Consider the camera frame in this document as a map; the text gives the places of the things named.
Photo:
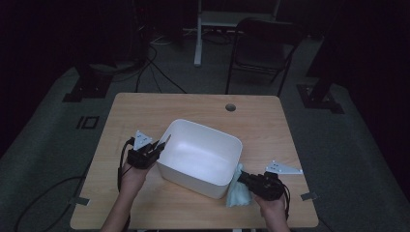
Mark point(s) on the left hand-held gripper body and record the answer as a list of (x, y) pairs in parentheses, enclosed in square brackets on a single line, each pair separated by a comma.
[(141, 158)]

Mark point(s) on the white metal stand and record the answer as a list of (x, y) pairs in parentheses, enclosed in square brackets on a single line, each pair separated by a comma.
[(198, 38)]

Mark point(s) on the person's right hand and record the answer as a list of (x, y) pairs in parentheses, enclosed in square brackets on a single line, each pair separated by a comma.
[(274, 209)]

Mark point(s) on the grey tape strip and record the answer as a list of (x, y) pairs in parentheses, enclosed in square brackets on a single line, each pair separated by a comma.
[(79, 201), (308, 196)]

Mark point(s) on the black stand with base plate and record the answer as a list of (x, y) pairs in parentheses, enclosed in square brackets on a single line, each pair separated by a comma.
[(319, 98), (88, 87)]

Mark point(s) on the light blue quilted cloth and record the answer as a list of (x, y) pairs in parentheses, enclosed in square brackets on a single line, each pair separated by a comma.
[(238, 195)]

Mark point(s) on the white plastic basket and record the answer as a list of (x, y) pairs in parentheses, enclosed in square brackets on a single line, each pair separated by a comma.
[(199, 154)]

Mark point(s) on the person's left hand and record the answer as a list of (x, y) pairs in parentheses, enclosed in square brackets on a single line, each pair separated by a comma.
[(133, 179)]

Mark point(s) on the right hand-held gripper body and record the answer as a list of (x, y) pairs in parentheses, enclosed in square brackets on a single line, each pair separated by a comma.
[(270, 188)]

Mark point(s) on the black folding chair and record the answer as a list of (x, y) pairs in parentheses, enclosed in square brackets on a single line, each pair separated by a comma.
[(262, 48)]

